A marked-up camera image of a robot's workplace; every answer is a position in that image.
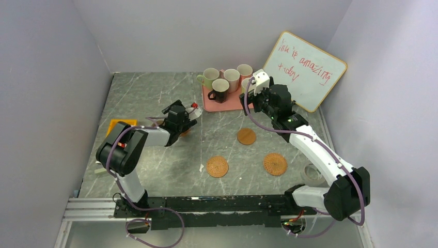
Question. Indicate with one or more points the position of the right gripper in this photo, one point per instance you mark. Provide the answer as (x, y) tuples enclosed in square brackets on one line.
[(253, 95)]

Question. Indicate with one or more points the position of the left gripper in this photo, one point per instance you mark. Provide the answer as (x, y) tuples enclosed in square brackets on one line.
[(188, 121)]

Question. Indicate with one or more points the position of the dark brown wooden coaster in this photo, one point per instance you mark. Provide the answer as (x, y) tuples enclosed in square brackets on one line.
[(183, 134)]

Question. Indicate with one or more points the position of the light wooden coaster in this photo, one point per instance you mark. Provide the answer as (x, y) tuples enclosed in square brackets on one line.
[(246, 136)]

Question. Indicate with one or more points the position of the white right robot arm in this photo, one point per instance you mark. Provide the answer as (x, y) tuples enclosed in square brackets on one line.
[(269, 106)]

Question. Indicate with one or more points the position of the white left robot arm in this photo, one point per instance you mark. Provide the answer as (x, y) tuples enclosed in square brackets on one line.
[(120, 152)]

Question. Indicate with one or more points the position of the green mug front right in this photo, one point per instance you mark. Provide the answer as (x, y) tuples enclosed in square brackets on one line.
[(245, 82)]

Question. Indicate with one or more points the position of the green mug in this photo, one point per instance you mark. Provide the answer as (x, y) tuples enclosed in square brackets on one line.
[(245, 82), (208, 76)]

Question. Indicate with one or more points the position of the pink serving tray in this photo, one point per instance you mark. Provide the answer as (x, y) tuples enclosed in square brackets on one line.
[(232, 102)]

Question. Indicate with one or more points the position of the pink mug back right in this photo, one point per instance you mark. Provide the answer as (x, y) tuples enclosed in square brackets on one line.
[(245, 71)]

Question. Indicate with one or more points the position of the pink mug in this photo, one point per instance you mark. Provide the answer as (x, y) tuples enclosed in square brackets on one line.
[(233, 78), (245, 71)]

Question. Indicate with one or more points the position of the pink mug centre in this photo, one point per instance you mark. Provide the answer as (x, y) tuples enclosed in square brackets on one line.
[(233, 78)]

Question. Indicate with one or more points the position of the black mug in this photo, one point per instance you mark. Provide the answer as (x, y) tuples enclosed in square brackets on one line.
[(219, 93)]

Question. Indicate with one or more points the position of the yellow plastic bin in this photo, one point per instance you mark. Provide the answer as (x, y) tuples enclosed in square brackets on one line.
[(113, 122)]

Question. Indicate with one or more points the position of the green mug back left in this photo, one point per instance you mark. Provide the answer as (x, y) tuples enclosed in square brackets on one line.
[(208, 76)]

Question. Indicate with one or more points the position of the whiteboard with red writing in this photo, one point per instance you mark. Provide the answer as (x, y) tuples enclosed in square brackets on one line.
[(309, 72)]

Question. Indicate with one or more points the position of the clear tape roll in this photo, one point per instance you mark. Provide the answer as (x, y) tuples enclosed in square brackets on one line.
[(311, 176)]

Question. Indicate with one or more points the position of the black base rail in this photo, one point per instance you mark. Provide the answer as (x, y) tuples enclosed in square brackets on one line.
[(211, 211)]

